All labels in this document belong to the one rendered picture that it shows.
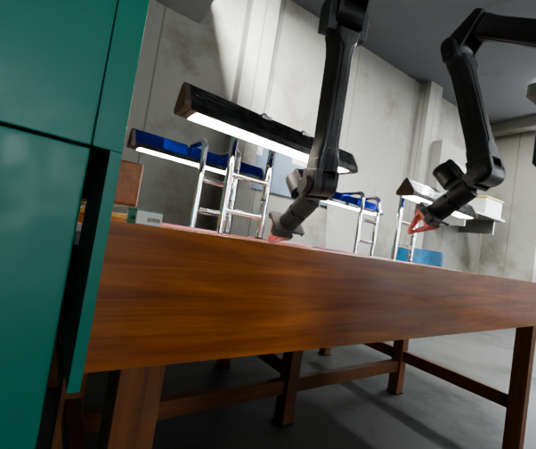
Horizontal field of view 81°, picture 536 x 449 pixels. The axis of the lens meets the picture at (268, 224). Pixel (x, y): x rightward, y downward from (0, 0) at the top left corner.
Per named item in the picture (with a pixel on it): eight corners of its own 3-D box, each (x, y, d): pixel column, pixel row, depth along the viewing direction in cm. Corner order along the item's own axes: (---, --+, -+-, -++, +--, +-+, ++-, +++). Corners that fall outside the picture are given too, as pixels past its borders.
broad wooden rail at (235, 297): (542, 325, 141) (548, 283, 142) (77, 375, 37) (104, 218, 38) (510, 317, 151) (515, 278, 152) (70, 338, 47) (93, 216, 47)
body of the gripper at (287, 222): (266, 214, 87) (281, 197, 82) (295, 220, 93) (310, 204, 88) (272, 233, 83) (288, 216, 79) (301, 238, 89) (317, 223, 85)
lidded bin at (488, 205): (473, 218, 539) (475, 202, 540) (502, 219, 502) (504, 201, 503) (457, 213, 512) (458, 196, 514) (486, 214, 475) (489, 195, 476)
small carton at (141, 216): (160, 227, 44) (163, 213, 45) (134, 223, 42) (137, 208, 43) (150, 224, 49) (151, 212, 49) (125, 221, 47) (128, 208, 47)
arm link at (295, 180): (309, 182, 73) (338, 186, 76) (295, 150, 79) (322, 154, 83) (287, 215, 81) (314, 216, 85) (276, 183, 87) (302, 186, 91)
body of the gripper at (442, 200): (415, 204, 90) (437, 187, 85) (433, 210, 95) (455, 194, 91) (427, 222, 86) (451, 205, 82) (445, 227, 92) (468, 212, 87)
